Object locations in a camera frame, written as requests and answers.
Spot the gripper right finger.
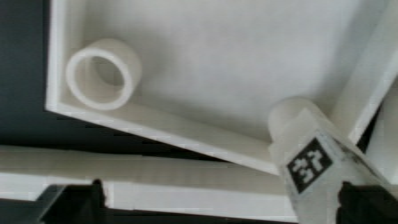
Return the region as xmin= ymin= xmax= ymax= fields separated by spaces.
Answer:
xmin=336 ymin=182 xmax=398 ymax=224

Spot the white square table top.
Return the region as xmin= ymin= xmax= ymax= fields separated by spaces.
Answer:
xmin=46 ymin=0 xmax=398 ymax=172

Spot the white U-shaped workspace fence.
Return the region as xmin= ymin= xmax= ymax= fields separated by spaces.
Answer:
xmin=0 ymin=89 xmax=398 ymax=224

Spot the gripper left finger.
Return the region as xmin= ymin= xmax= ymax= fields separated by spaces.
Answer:
xmin=35 ymin=179 xmax=106 ymax=224

